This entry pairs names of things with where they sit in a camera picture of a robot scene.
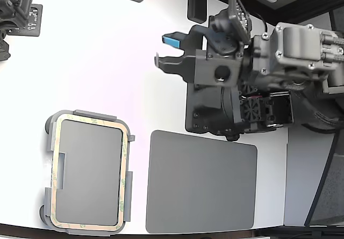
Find dark gray gripper body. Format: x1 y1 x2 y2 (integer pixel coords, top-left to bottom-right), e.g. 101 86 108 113
185 8 256 86

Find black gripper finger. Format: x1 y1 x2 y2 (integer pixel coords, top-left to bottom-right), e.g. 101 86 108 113
154 52 197 76
161 31 190 49

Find thin rectangular adhesive frame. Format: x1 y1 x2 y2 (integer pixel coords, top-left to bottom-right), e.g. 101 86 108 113
50 113 129 229

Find flat gray rectangular plate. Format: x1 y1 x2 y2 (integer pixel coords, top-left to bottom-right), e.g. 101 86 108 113
145 129 259 235

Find gray holder with dark legs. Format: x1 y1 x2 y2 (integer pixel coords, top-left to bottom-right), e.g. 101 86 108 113
39 109 135 236

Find black labelled plate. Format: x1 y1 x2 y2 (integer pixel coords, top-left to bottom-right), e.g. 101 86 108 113
26 4 44 38

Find black upright bracket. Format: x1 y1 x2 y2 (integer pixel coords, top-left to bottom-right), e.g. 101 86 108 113
187 0 209 24

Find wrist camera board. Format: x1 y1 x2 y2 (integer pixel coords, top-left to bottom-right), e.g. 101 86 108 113
227 0 254 44

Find black braided cable bundle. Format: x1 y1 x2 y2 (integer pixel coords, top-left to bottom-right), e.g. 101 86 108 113
291 90 344 134

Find black camera on stand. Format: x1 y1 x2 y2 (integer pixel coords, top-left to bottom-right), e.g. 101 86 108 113
0 0 34 62

